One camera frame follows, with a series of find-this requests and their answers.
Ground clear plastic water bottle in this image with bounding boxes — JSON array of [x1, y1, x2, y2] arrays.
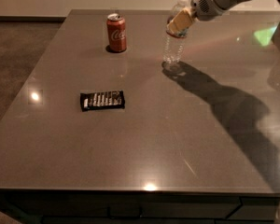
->
[[163, 0, 189, 64]]

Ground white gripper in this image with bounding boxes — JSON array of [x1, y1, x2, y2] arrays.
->
[[167, 0, 225, 36]]

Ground red coca-cola can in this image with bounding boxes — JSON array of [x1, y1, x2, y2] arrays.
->
[[106, 13, 127, 52]]

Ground dark cabinet drawer front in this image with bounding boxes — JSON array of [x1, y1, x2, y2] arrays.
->
[[0, 190, 280, 224]]

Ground black rxbar chocolate bar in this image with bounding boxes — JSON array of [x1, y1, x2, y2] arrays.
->
[[80, 91, 125, 112]]

